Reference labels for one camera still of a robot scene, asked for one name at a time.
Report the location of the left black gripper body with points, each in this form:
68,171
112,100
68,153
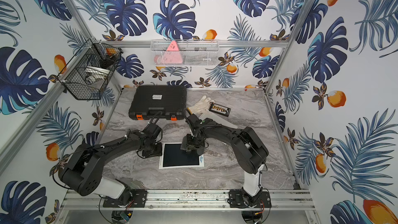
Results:
152,151

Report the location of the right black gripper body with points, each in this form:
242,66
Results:
192,141

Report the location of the white drawing tablet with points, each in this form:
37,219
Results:
175,158
218,119

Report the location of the grey blue wiping cloth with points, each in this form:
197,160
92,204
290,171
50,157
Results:
200,151

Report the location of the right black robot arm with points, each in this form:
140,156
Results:
250,153

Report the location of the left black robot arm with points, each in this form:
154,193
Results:
83,172

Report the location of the white knit work glove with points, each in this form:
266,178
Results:
201,106

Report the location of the black plastic tool case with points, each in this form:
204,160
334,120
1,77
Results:
168,102

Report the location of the black screwdriver bit box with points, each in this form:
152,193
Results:
219,109

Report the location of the pink triangular paper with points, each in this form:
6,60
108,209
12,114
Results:
172,55

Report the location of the silver object in basket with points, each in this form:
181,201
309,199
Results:
95,74

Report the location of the clear mesh wall shelf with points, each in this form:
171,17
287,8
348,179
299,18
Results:
195,52

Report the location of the black wire basket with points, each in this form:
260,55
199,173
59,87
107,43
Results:
95,54

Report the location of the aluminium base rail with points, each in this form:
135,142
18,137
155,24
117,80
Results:
197,200

